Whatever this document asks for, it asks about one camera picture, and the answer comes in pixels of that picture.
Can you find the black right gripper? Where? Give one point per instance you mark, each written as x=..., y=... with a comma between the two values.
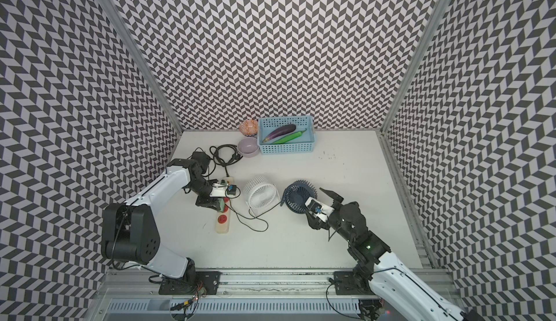
x=337, y=199

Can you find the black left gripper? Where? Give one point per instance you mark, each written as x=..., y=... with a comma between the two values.
x=210, y=201

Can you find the dark blue desk fan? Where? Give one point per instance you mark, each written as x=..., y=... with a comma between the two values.
x=296, y=195

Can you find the green plug white fan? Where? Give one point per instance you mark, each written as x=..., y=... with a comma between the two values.
x=223, y=208

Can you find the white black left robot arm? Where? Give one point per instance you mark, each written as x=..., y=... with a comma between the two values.
x=129, y=230

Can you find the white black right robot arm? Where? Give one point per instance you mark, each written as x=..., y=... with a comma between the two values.
x=378, y=266

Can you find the beige power strip red sockets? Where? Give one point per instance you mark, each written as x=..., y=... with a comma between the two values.
x=223, y=219

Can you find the white desk fan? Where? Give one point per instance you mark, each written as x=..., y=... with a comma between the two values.
x=260, y=195

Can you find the lilac plastic bowl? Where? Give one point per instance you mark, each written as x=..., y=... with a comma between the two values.
x=248, y=147

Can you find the orange blue patterned bowl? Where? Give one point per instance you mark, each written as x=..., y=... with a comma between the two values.
x=249, y=128

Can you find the light blue perforated basket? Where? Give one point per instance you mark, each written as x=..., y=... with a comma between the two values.
x=284, y=135

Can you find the green toy cucumber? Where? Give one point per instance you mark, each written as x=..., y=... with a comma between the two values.
x=289, y=137

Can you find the purple toy eggplant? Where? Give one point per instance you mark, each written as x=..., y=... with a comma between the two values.
x=281, y=131

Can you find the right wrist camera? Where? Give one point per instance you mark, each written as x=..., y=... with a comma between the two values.
x=317, y=212

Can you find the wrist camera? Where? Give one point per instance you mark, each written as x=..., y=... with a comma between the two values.
x=317, y=212
x=231, y=192

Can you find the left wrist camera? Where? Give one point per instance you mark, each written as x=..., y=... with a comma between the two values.
x=231, y=192

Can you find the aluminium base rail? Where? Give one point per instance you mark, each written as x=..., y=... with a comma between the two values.
x=249, y=294

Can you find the aluminium corner post left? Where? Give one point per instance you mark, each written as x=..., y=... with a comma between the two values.
x=123, y=32

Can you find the aluminium corner post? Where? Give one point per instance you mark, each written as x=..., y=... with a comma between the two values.
x=123, y=32
x=421, y=50

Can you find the aluminium corner post right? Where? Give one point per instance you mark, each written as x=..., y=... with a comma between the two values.
x=421, y=50

